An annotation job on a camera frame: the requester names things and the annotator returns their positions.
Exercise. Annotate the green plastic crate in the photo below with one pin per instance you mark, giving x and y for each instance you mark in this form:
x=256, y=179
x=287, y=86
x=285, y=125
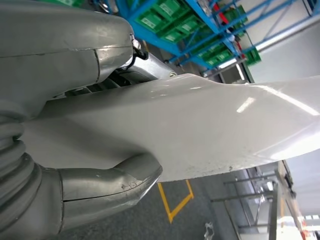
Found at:
x=172, y=8
x=77, y=2
x=170, y=37
x=217, y=56
x=192, y=26
x=160, y=20
x=252, y=58

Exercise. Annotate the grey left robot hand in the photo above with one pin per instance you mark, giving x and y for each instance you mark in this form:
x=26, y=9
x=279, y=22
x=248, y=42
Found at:
x=62, y=49

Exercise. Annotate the steel workbench frame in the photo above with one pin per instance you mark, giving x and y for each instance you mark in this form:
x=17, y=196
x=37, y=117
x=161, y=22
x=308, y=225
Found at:
x=273, y=212

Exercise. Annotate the narrow blue metal shelf rack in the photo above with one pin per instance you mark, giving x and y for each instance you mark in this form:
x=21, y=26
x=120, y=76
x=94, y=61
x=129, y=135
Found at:
x=186, y=59
x=155, y=41

